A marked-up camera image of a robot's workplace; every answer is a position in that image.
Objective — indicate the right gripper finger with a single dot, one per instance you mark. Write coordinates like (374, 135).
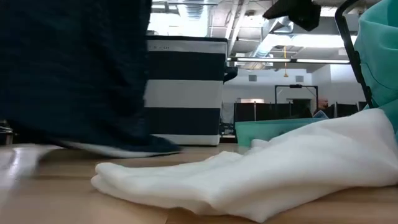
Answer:
(281, 11)

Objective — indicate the teal shorts with mesh lining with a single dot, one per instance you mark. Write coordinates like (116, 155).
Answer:
(379, 56)

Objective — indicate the white cloth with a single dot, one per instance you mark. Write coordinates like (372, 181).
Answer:
(280, 174)

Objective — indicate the navy dotted cloth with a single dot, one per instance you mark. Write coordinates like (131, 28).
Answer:
(77, 77)

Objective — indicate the ceiling light bar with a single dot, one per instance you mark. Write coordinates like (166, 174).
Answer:
(323, 61)
(264, 59)

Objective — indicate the person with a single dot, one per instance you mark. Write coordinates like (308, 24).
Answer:
(322, 104)

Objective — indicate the black partition panels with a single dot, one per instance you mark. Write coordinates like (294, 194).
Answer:
(267, 112)

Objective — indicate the navy white striped fabric basket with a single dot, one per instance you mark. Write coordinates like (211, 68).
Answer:
(186, 65)

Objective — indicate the teal plastic bin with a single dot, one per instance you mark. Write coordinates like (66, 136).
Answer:
(264, 130)

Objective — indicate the silver ceiling duct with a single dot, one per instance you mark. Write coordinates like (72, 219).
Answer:
(267, 43)

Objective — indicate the black frame stand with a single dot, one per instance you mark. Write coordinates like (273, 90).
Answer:
(295, 86)

